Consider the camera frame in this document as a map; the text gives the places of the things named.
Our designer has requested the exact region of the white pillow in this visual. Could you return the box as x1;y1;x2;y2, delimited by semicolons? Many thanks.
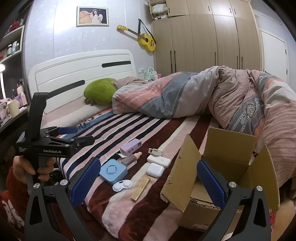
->
41;105;111;128

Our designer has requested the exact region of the purple small box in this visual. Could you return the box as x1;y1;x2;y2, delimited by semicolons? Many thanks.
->
120;138;142;156

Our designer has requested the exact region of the pink grey striped duvet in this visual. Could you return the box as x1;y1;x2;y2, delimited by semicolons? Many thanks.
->
112;66;295;185

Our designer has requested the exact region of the white flat soap case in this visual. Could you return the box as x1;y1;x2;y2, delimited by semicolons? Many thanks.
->
147;155;171;168

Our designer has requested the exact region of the mint green small bag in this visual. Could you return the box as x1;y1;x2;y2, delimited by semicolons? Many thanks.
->
144;67;158;81

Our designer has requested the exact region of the framed wall photo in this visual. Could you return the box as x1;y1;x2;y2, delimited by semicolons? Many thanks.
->
76;6;109;27

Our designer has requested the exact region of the black camera box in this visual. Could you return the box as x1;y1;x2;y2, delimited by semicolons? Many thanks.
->
26;92;49;142

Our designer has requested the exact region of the green plush pillow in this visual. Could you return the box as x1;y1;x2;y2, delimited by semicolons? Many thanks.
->
84;78;116;105

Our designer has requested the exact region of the white desk lamp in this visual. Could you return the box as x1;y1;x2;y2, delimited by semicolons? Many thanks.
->
0;64;6;99

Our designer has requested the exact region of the person's left hand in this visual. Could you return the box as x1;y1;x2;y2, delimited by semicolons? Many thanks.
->
13;156;56;184

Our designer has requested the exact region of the cardboard box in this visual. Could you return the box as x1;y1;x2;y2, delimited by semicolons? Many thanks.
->
160;126;280;232

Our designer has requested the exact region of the pink spray bottle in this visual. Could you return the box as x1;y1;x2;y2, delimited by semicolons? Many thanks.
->
121;152;142;167

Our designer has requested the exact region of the small clear clip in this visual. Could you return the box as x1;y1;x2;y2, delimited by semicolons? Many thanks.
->
148;148;163;157

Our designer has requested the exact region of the white door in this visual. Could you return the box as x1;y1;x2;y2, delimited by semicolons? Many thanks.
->
261;30;288;83

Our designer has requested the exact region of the beige wooden wardrobe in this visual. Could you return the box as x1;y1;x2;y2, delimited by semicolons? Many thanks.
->
149;1;262;76

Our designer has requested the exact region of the striped bed blanket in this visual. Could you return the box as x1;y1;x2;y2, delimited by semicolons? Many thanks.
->
41;106;223;241

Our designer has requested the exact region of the cream mug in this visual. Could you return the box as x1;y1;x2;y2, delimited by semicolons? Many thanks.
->
5;99;20;119

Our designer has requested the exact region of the wall shelf unit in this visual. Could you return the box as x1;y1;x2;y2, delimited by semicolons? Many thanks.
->
1;17;25;97

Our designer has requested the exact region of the yellow ukulele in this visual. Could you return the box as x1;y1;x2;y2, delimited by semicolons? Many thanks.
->
117;19;156;52

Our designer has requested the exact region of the gold lipstick tube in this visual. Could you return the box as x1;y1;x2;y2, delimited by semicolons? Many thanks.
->
130;176;151;202

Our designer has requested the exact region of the white contact lens case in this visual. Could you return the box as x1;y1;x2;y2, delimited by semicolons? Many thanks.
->
112;180;132;192

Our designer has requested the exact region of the blue square device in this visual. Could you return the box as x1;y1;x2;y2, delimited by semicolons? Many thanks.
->
99;159;128;185

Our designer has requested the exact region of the white earbuds case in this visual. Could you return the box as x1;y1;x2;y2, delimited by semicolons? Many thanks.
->
147;163;165;178

